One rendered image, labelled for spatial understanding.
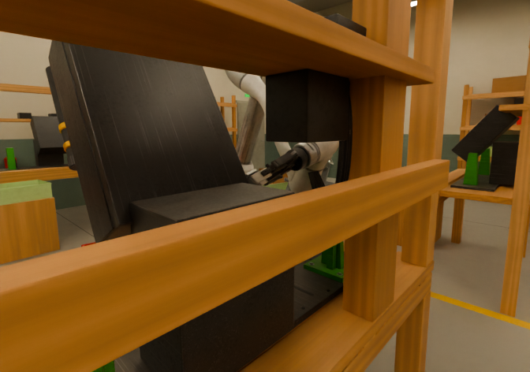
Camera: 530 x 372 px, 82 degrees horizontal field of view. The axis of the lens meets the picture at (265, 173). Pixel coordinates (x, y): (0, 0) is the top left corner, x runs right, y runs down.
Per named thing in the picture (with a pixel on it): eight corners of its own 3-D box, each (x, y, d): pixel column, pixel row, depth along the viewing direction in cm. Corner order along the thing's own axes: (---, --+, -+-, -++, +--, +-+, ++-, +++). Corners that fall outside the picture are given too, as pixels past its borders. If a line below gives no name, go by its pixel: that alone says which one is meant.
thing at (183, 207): (138, 357, 65) (127, 201, 60) (244, 299, 86) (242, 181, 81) (184, 412, 52) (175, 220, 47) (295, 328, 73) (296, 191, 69)
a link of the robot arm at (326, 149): (326, 149, 102) (313, 176, 111) (349, 135, 112) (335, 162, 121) (302, 132, 106) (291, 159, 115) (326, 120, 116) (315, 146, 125)
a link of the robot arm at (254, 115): (213, 186, 181) (241, 180, 196) (227, 202, 172) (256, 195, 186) (244, 54, 146) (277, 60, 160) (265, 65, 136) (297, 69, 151)
